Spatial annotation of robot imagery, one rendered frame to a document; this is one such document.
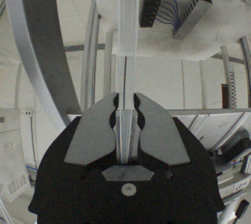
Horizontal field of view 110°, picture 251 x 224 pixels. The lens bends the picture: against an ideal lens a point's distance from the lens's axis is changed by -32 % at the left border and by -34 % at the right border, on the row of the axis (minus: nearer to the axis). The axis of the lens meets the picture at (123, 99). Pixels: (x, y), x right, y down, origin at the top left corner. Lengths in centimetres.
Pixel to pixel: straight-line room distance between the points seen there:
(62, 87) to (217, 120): 24
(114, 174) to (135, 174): 4
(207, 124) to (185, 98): 185
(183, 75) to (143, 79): 64
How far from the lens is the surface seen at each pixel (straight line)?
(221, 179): 54
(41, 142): 239
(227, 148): 37
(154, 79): 194
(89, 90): 41
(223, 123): 25
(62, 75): 17
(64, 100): 18
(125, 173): 29
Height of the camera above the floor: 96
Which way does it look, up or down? 3 degrees down
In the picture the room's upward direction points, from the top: 179 degrees counter-clockwise
